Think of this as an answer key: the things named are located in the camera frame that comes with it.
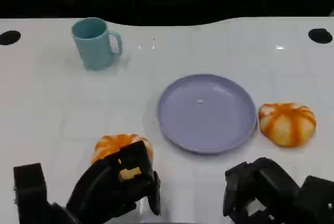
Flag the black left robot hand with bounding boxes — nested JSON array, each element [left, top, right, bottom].
[[66, 140, 162, 224]]

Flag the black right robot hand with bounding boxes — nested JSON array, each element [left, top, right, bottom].
[[223, 157, 301, 224]]

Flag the orange white toy bread roll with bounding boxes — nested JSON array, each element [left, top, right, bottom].
[[258, 102, 317, 147], [91, 134, 154, 183]]

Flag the lilac plate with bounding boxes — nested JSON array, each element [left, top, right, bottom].
[[157, 74, 258, 155]]

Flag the pale green mug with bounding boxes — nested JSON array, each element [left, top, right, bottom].
[[71, 17, 123, 71]]

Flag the black round table grommet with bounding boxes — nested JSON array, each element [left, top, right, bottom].
[[307, 28, 333, 44], [0, 30, 21, 46]]

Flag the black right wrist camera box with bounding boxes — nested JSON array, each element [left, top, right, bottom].
[[294, 175, 334, 224]]

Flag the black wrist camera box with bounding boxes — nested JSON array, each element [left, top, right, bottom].
[[294, 175, 334, 224], [13, 163, 66, 224]]

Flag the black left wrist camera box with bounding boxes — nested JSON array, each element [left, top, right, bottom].
[[13, 163, 66, 224]]

